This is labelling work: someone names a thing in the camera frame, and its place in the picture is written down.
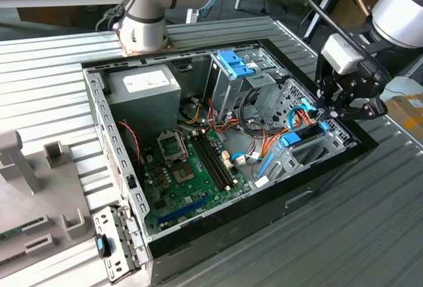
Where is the grey parts rack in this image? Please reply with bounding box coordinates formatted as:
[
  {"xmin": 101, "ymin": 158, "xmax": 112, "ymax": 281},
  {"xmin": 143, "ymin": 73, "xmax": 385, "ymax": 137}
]
[{"xmin": 0, "ymin": 130, "xmax": 96, "ymax": 267}]

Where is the blue data wire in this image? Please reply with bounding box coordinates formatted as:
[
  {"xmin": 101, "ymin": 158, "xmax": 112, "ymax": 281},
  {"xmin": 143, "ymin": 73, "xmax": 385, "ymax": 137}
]
[{"xmin": 288, "ymin": 99, "xmax": 313, "ymax": 133}]

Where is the large brown cardboard box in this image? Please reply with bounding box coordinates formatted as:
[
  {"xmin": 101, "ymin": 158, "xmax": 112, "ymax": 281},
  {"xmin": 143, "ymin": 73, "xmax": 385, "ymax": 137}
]
[{"xmin": 327, "ymin": 0, "xmax": 376, "ymax": 36}]

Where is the thick black cable loop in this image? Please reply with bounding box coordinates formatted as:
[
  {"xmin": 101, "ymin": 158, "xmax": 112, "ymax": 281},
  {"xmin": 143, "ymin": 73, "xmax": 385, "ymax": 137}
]
[{"xmin": 239, "ymin": 88, "xmax": 265, "ymax": 136}]

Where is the green circuit board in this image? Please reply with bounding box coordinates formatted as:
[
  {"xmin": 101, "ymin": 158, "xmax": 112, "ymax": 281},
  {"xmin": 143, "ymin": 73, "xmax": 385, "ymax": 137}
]
[{"xmin": 0, "ymin": 222, "xmax": 36, "ymax": 242}]

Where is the red black twisted wire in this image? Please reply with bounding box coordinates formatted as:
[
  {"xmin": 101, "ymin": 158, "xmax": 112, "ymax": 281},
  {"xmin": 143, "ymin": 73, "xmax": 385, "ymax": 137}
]
[{"xmin": 117, "ymin": 120, "xmax": 143, "ymax": 165}]

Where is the orange red wire bundle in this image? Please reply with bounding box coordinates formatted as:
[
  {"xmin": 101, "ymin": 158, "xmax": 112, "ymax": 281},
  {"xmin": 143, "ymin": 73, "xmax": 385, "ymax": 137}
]
[{"xmin": 206, "ymin": 98, "xmax": 242, "ymax": 134}]

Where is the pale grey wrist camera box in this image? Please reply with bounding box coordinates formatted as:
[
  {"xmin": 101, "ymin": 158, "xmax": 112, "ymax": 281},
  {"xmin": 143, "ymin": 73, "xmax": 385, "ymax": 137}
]
[{"xmin": 321, "ymin": 33, "xmax": 362, "ymax": 75}]

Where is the black open PC case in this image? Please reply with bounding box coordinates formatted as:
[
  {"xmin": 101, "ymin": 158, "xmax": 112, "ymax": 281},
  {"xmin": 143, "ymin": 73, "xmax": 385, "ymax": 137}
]
[{"xmin": 81, "ymin": 38, "xmax": 380, "ymax": 284}]

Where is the blue plastic disk carrier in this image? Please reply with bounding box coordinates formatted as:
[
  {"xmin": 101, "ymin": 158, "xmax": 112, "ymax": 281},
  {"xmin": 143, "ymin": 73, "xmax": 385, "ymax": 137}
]
[{"xmin": 217, "ymin": 50, "xmax": 256, "ymax": 79}]

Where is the CPU socket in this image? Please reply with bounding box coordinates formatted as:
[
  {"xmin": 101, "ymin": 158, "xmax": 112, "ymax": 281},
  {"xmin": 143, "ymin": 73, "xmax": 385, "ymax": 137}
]
[{"xmin": 157, "ymin": 130, "xmax": 189, "ymax": 165}]

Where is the green motherboard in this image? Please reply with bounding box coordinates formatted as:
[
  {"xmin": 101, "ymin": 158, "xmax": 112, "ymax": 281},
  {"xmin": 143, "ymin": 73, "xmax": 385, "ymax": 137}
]
[{"xmin": 141, "ymin": 128, "xmax": 252, "ymax": 235}]

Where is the blue and black latch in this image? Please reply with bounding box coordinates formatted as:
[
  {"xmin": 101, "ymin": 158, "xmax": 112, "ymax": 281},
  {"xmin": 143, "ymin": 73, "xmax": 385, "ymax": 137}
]
[{"xmin": 95, "ymin": 233, "xmax": 112, "ymax": 257}]

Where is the yellow black wire bundle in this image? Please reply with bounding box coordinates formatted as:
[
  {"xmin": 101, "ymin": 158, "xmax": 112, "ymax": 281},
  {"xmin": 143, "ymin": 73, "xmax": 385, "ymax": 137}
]
[{"xmin": 180, "ymin": 100, "xmax": 212, "ymax": 126}]

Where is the grey power supply unit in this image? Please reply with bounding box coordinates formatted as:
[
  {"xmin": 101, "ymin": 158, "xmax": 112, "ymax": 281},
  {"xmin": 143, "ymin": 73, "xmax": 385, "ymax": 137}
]
[{"xmin": 104, "ymin": 64, "xmax": 182, "ymax": 136}]

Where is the cardboard box yellow label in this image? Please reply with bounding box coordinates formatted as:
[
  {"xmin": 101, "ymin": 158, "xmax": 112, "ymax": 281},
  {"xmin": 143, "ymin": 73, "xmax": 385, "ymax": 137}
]
[{"xmin": 383, "ymin": 94, "xmax": 423, "ymax": 142}]

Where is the white low table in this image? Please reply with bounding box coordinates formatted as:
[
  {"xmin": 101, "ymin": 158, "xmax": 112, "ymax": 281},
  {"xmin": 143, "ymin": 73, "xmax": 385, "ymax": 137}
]
[{"xmin": 379, "ymin": 75, "xmax": 423, "ymax": 98}]

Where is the brown square base plate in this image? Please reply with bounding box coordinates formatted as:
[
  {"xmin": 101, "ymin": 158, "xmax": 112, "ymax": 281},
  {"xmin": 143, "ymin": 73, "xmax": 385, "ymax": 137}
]
[{"xmin": 113, "ymin": 25, "xmax": 176, "ymax": 57}]

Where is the black tripod pole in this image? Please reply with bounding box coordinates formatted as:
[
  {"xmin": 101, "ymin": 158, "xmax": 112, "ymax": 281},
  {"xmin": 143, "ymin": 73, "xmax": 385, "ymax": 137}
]
[{"xmin": 303, "ymin": 0, "xmax": 352, "ymax": 40}]

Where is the metal drive cage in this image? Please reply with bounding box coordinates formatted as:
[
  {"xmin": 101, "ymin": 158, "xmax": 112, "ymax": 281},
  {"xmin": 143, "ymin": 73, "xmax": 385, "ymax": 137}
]
[{"xmin": 202, "ymin": 47, "xmax": 288, "ymax": 121}]

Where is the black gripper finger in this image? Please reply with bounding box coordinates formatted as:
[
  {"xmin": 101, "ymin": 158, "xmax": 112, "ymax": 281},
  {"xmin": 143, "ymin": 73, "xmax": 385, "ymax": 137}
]
[
  {"xmin": 313, "ymin": 59, "xmax": 344, "ymax": 118},
  {"xmin": 329, "ymin": 96, "xmax": 389, "ymax": 122}
]

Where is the black RAM slot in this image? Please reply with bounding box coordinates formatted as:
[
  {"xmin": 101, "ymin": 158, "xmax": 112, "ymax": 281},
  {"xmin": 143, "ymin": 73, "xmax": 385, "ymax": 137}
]
[
  {"xmin": 202, "ymin": 132, "xmax": 232, "ymax": 188},
  {"xmin": 193, "ymin": 134, "xmax": 225, "ymax": 192},
  {"xmin": 206, "ymin": 130, "xmax": 235, "ymax": 186},
  {"xmin": 197, "ymin": 132, "xmax": 229, "ymax": 190}
]

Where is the thin metal locking lever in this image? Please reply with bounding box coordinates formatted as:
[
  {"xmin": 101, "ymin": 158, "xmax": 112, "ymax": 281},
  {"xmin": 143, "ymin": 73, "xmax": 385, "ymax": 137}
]
[{"xmin": 176, "ymin": 130, "xmax": 188, "ymax": 164}]

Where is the metal disk bay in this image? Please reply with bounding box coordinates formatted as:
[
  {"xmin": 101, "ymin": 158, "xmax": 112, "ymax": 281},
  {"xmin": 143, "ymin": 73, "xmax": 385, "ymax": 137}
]
[{"xmin": 254, "ymin": 124, "xmax": 360, "ymax": 185}]

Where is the hard disk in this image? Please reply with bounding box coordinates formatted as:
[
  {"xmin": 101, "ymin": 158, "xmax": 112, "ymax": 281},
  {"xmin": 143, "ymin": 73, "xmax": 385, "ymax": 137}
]
[{"xmin": 258, "ymin": 120, "xmax": 330, "ymax": 179}]

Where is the orange power wire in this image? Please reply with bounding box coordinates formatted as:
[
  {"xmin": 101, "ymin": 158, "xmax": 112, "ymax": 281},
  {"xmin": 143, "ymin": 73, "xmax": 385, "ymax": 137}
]
[{"xmin": 260, "ymin": 108, "xmax": 321, "ymax": 161}]

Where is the blue expansion slot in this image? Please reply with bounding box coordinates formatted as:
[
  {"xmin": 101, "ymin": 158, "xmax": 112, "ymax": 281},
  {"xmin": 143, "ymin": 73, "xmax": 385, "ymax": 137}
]
[{"xmin": 157, "ymin": 194, "xmax": 211, "ymax": 225}]

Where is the metal expansion bracket panel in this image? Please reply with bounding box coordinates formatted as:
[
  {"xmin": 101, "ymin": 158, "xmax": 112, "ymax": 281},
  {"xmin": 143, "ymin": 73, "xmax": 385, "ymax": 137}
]
[{"xmin": 93, "ymin": 204, "xmax": 150, "ymax": 283}]

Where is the light blue wire white plug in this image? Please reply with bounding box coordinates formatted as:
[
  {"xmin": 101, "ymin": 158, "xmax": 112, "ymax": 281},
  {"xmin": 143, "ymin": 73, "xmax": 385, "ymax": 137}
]
[{"xmin": 231, "ymin": 152, "xmax": 264, "ymax": 166}]

